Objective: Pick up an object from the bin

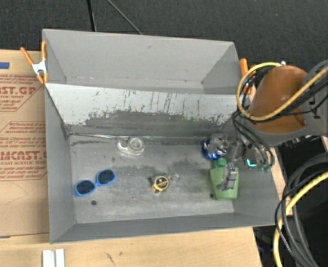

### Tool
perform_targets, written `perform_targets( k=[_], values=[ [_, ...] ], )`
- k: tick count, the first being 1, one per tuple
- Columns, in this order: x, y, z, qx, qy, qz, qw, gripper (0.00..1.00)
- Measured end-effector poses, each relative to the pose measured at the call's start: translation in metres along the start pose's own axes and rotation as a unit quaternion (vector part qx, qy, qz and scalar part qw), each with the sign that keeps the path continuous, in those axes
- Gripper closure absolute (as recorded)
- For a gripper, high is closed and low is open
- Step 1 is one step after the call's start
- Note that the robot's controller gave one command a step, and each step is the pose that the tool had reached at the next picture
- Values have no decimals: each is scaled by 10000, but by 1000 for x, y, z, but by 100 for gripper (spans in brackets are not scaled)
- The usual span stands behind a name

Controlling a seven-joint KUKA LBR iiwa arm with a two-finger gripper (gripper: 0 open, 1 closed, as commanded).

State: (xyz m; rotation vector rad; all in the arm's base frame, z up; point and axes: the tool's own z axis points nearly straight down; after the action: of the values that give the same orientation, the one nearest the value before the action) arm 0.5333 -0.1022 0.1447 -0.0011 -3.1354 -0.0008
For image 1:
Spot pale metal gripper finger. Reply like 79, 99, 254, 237
217, 164, 239, 192
208, 133, 230, 156

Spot shiny blue round thing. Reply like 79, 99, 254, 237
202, 139, 221, 161

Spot green plastic bottle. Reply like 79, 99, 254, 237
209, 157, 240, 201

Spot grey metal bin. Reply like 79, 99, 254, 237
42, 28, 281, 244

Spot clear glass thing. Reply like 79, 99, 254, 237
116, 136, 146, 157

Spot blue sunglasses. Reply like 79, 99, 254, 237
74, 169, 118, 197

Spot brown cardboard board red print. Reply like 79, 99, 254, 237
0, 48, 51, 240

